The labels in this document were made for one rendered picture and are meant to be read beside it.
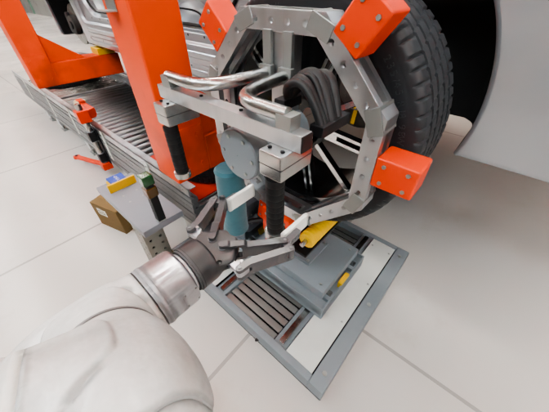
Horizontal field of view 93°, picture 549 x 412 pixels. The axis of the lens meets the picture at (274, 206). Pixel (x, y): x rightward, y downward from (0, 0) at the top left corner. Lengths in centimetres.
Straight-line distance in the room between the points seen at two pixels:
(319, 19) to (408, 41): 17
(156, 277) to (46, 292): 140
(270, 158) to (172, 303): 25
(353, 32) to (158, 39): 63
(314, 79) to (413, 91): 22
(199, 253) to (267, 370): 88
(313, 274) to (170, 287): 84
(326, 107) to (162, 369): 42
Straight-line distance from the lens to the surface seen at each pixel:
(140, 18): 98
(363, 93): 56
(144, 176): 99
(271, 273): 122
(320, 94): 48
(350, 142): 75
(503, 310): 169
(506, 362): 154
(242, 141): 59
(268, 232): 55
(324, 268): 118
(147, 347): 22
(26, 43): 287
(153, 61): 100
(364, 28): 55
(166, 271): 38
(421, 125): 64
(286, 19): 65
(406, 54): 62
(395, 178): 59
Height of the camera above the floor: 116
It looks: 41 degrees down
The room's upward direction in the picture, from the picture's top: straight up
